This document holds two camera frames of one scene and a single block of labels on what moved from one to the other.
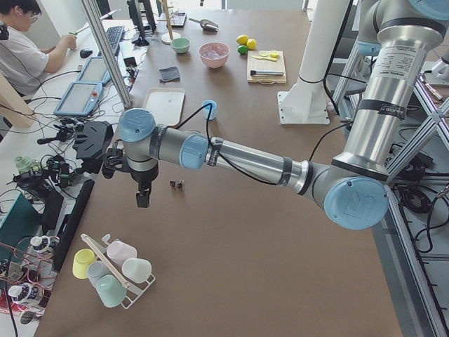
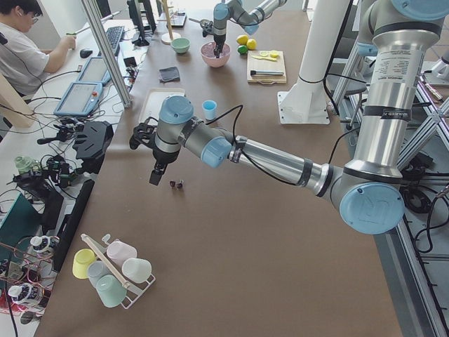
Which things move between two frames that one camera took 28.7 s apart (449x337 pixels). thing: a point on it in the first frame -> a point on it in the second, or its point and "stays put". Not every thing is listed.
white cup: [136, 269] stays put
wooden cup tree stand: [167, 38] stays put
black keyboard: [115, 35] stays put
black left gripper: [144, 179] -> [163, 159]
